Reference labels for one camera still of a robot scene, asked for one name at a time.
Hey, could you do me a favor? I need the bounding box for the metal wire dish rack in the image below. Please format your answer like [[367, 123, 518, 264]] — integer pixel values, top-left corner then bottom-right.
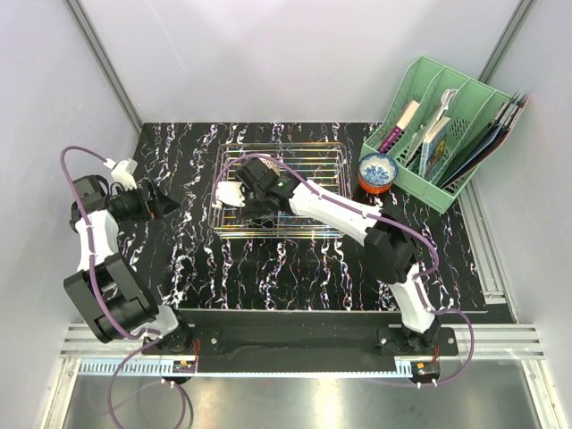
[[208, 142, 352, 240]]

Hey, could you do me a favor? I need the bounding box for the red patterned ceramic bowl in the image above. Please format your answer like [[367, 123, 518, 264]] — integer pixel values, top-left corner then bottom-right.
[[260, 158, 281, 176]]

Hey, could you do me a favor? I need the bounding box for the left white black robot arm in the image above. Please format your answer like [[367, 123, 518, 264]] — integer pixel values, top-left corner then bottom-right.
[[63, 175, 193, 354]]

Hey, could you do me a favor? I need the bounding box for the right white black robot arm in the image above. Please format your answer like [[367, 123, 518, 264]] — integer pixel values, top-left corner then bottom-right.
[[235, 155, 441, 355]]

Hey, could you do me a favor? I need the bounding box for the black marble pattern mat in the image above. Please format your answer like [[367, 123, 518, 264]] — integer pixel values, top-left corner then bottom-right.
[[88, 121, 491, 313]]

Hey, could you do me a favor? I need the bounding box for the blue orange ceramic bowl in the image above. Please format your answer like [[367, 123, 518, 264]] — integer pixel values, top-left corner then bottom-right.
[[357, 152, 399, 195]]

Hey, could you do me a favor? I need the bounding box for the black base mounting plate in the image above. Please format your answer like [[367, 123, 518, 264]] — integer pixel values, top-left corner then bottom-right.
[[146, 309, 458, 377]]

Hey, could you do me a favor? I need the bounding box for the purple spine book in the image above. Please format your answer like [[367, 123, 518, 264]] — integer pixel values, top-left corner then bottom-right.
[[378, 100, 420, 154]]

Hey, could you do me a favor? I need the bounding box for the blue yellow cover book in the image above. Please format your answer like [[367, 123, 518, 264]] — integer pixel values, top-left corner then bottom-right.
[[418, 116, 450, 181]]

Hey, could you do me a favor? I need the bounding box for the green plastic file organizer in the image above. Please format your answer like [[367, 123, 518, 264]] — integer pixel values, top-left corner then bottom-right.
[[359, 56, 528, 214]]

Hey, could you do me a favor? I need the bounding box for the white crumpled paper item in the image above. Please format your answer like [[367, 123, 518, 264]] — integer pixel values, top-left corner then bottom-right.
[[432, 88, 458, 124]]

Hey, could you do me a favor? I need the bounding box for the dark folders stack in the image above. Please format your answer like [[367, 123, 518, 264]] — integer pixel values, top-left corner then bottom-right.
[[436, 93, 528, 189]]

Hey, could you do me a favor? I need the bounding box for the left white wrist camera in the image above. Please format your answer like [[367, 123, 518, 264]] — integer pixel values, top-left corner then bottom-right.
[[104, 158, 138, 190]]

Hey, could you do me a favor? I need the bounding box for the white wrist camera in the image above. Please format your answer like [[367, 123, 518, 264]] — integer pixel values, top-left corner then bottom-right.
[[211, 181, 246, 209], [104, 158, 138, 190]]

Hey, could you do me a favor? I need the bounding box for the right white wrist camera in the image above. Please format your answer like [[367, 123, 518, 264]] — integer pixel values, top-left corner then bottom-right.
[[211, 181, 246, 209]]

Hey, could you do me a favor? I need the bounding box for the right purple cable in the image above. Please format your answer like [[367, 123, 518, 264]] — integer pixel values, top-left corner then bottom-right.
[[209, 154, 477, 385]]

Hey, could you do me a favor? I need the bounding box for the purple cable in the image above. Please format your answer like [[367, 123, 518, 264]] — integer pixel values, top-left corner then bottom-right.
[[209, 154, 477, 385], [60, 145, 196, 425]]

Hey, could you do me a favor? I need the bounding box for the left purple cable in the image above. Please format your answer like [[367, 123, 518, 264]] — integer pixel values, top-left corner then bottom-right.
[[60, 145, 196, 425]]

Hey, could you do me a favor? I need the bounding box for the aluminium rail frame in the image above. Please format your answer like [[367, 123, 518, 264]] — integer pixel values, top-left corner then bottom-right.
[[60, 324, 544, 360]]

